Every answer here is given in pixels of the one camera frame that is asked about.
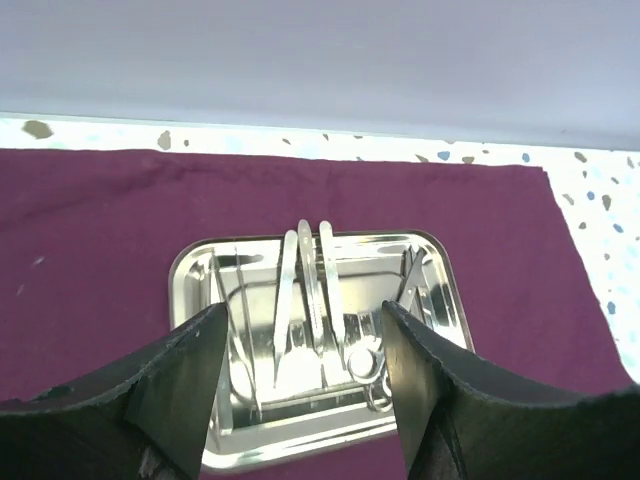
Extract steel tweezers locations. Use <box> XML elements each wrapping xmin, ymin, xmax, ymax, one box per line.
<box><xmin>273</xmin><ymin>230</ymin><xmax>298</xmax><ymax>386</ymax></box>
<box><xmin>297</xmin><ymin>219</ymin><xmax>324</xmax><ymax>358</ymax></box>

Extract stainless steel instrument tray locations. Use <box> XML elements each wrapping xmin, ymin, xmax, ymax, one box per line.
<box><xmin>168</xmin><ymin>222</ymin><xmax>473</xmax><ymax>474</ymax></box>

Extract purple surgical kit cloth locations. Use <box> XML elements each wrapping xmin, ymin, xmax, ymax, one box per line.
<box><xmin>0</xmin><ymin>148</ymin><xmax>637</xmax><ymax>480</ymax></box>

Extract thin steel probe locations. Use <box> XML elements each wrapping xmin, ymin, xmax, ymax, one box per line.
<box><xmin>212</xmin><ymin>244</ymin><xmax>264</xmax><ymax>421</ymax></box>

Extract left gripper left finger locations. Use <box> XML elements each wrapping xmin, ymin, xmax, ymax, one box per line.
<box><xmin>1</xmin><ymin>303</ymin><xmax>228</xmax><ymax>479</ymax></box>

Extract steel surgical scissors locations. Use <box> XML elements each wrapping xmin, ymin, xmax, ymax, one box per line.
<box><xmin>346</xmin><ymin>247</ymin><xmax>432</xmax><ymax>413</ymax></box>

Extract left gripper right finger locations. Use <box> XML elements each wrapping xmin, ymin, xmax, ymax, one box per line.
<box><xmin>392</xmin><ymin>323</ymin><xmax>639</xmax><ymax>479</ymax></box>

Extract steel tweezers left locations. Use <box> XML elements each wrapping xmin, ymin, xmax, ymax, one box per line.
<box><xmin>273</xmin><ymin>230</ymin><xmax>298</xmax><ymax>386</ymax></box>

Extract steel tweezers middle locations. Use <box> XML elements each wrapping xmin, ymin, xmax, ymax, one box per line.
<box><xmin>297</xmin><ymin>219</ymin><xmax>324</xmax><ymax>358</ymax></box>

